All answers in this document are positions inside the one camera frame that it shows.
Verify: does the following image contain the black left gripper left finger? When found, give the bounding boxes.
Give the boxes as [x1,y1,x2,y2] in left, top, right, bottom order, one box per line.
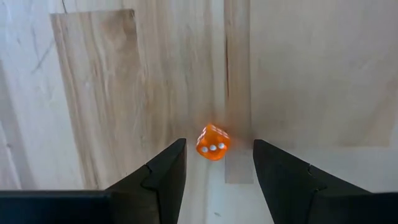
[0,138,188,224]

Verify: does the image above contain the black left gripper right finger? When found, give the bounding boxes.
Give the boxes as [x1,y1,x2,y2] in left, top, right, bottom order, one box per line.
[252,139,398,224]

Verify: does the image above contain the small orange translucent die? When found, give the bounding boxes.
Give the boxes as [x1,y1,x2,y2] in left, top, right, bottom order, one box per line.
[195,124,231,162]

